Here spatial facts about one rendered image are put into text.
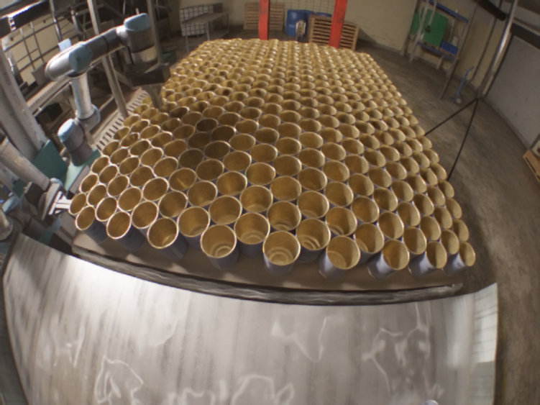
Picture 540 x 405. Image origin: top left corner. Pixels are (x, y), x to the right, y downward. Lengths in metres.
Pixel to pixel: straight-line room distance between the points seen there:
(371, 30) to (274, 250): 9.47
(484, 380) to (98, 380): 0.90
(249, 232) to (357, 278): 0.27
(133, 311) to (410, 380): 0.63
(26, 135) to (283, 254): 1.35
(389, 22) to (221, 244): 9.73
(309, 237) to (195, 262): 0.26
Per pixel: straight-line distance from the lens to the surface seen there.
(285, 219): 0.52
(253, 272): 0.48
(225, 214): 0.53
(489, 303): 0.72
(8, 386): 0.87
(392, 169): 0.68
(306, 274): 0.48
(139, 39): 0.71
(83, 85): 1.22
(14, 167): 0.98
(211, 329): 0.47
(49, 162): 1.41
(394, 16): 9.92
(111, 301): 0.58
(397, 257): 0.54
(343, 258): 0.51
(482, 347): 0.71
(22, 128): 1.41
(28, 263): 0.90
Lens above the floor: 1.54
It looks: 54 degrees down
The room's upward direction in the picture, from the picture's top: 4 degrees clockwise
